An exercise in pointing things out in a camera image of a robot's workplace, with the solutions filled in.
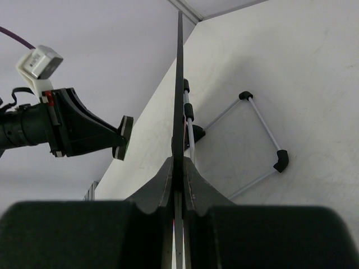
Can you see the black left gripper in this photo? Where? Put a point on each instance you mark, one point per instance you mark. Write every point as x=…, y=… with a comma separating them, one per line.
x=71, y=129

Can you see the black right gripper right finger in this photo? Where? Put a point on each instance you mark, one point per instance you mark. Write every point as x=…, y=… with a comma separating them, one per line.
x=221, y=234

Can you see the metal easel stand black feet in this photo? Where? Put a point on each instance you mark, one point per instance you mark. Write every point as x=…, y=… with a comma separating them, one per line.
x=243, y=143

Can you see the white whiteboard black frame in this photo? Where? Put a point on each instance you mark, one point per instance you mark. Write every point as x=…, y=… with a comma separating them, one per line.
x=175, y=248

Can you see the black felt whiteboard eraser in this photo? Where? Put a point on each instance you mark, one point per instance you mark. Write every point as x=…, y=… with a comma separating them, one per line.
x=125, y=130

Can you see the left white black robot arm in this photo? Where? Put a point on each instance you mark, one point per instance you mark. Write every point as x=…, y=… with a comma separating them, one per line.
x=22, y=125

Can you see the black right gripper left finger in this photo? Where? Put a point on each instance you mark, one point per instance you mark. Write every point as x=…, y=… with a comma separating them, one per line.
x=134, y=233

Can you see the left aluminium frame post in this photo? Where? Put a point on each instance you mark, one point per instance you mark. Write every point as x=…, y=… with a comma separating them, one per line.
x=181, y=5

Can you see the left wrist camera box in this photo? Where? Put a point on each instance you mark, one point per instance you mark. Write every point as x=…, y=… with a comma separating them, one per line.
x=36, y=67

